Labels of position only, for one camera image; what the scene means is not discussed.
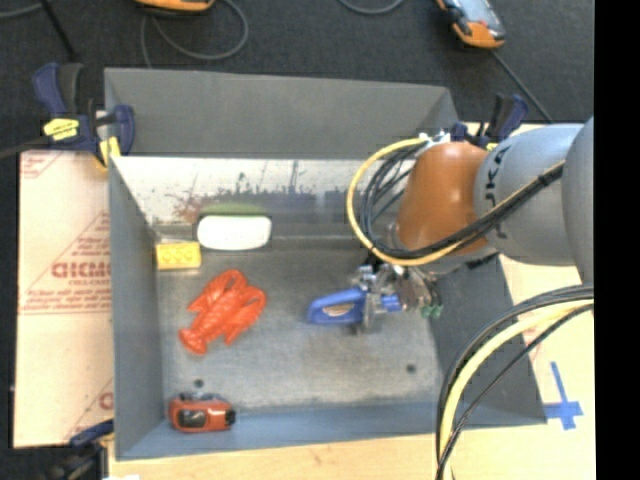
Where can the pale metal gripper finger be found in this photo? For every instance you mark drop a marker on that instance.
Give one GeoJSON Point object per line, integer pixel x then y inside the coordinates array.
{"type": "Point", "coordinates": [367, 279]}
{"type": "Point", "coordinates": [372, 315]}

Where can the blue plastic tool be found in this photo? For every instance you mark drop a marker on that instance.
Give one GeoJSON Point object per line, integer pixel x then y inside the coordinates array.
{"type": "Point", "coordinates": [335, 309]}

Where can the grey metal bin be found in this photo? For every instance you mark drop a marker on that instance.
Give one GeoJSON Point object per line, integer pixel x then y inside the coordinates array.
{"type": "Point", "coordinates": [310, 363]}

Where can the red toy lobster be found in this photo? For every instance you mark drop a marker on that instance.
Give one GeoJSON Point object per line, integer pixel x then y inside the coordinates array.
{"type": "Point", "coordinates": [225, 310]}

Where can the yellow toy brick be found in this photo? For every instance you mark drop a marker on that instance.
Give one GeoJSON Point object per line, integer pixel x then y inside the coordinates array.
{"type": "Point", "coordinates": [178, 256]}

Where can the red and black tape measure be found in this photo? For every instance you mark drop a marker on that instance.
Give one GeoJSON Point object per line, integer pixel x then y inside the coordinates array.
{"type": "Point", "coordinates": [200, 413]}

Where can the brown cardboard board red print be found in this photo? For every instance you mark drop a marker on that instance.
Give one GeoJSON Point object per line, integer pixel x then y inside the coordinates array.
{"type": "Point", "coordinates": [60, 348]}

